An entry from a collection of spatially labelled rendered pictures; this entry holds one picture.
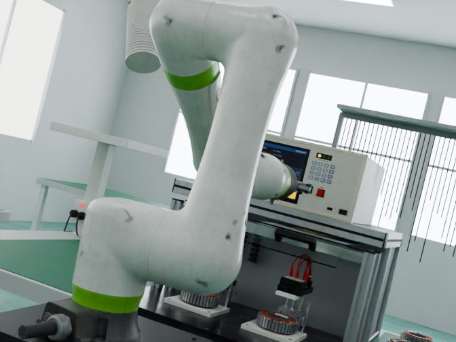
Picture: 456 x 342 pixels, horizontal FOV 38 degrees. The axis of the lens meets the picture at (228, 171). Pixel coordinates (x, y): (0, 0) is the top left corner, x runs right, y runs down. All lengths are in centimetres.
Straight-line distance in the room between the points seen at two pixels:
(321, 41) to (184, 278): 777
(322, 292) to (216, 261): 104
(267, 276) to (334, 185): 39
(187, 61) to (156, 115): 812
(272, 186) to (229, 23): 46
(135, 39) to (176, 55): 179
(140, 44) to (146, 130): 644
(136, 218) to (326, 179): 95
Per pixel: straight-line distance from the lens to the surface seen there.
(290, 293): 191
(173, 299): 192
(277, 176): 151
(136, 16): 312
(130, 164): 947
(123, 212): 114
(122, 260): 114
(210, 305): 191
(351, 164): 196
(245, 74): 115
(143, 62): 304
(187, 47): 123
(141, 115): 949
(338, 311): 209
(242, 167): 112
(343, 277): 208
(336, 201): 196
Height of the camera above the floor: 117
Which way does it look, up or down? level
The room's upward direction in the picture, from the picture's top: 14 degrees clockwise
